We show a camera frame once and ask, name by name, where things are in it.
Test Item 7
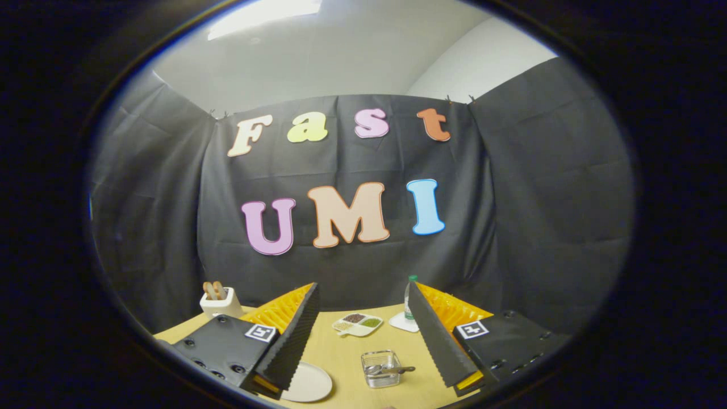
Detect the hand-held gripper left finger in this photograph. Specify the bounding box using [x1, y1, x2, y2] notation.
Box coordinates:
[170, 282, 320, 400]

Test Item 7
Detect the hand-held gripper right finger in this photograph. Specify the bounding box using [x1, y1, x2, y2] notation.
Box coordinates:
[408, 281, 571, 397]

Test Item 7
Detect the wooden handled metal spoon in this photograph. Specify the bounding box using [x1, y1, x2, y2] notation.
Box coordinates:
[365, 364, 416, 377]

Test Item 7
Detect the white square coaster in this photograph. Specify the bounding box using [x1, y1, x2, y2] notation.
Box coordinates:
[388, 311, 420, 333]

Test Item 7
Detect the clear water bottle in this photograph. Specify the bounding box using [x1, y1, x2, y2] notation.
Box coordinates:
[404, 275, 418, 320]

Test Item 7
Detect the large white plate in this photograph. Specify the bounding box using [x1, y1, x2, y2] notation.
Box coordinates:
[281, 362, 333, 403]

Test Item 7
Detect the white divided grain dish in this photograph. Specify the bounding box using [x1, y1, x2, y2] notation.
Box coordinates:
[332, 312, 384, 337]

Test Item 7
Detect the cream toaster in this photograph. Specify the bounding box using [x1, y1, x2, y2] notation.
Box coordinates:
[199, 287, 245, 319]

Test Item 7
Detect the clear wire cutlery basket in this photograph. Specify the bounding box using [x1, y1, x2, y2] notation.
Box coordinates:
[361, 350, 402, 389]

